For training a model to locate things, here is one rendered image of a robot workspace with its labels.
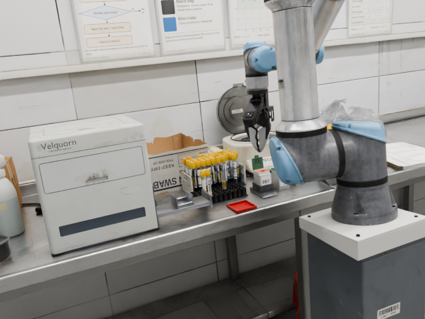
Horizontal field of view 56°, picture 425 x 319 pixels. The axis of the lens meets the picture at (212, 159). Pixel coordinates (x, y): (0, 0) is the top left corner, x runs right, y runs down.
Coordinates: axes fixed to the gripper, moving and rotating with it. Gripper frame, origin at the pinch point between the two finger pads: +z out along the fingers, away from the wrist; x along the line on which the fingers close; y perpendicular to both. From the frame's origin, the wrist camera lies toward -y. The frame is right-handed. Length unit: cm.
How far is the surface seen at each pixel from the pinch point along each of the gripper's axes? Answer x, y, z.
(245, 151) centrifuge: 9.8, 10.2, 3.6
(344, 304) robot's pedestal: -35, -38, 28
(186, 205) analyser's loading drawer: 9.1, -34.0, 8.5
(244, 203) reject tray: -1.8, -18.7, 12.6
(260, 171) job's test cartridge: -4.2, -9.6, 5.0
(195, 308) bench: 36, 4, 73
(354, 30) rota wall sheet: -16, 97, -39
